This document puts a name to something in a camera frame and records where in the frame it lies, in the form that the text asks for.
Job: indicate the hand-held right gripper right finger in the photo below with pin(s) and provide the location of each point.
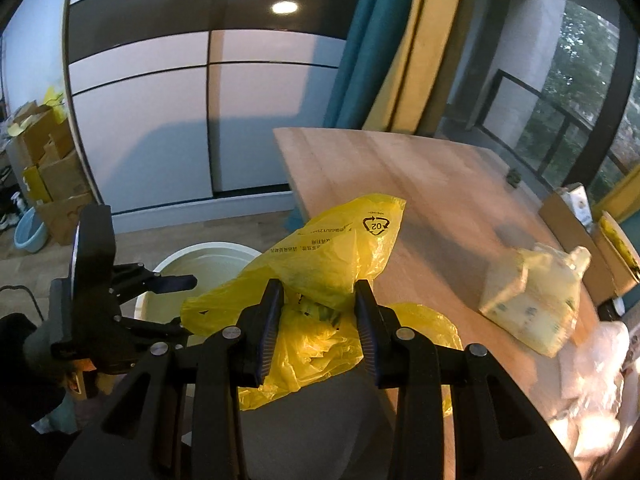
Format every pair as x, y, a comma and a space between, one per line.
367, 332

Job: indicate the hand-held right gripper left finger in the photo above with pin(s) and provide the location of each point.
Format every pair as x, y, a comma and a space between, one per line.
267, 332

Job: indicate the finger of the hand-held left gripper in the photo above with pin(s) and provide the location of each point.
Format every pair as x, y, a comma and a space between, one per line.
165, 282
155, 330

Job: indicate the white round bin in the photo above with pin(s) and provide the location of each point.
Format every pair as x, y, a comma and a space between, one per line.
200, 265

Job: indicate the tissue pack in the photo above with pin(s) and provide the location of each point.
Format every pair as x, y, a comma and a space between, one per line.
530, 305

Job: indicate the blue plastic basin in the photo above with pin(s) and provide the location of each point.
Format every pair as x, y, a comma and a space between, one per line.
30, 232

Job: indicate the pile of cardboard boxes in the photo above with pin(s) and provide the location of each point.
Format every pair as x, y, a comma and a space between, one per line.
55, 175

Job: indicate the white and black wardrobe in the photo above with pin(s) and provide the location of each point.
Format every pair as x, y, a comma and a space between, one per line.
150, 135

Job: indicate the small yellow plastic bag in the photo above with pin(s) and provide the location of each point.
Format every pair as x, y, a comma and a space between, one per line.
54, 102

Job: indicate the small dark object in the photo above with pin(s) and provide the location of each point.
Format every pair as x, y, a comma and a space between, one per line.
513, 177

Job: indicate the flat cardboard box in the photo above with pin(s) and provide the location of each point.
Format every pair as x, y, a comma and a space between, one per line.
565, 232

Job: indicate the clear plastic bag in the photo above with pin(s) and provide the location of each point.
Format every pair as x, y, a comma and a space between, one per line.
597, 375

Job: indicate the white booklet box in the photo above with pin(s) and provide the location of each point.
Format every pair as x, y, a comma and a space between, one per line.
577, 202

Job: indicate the beige takeaway container with lid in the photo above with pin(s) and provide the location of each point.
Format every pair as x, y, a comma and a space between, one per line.
617, 242

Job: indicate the yellow curtain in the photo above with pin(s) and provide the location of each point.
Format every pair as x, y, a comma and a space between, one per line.
415, 60

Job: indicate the teal curtain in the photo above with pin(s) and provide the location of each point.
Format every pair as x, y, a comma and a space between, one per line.
360, 50

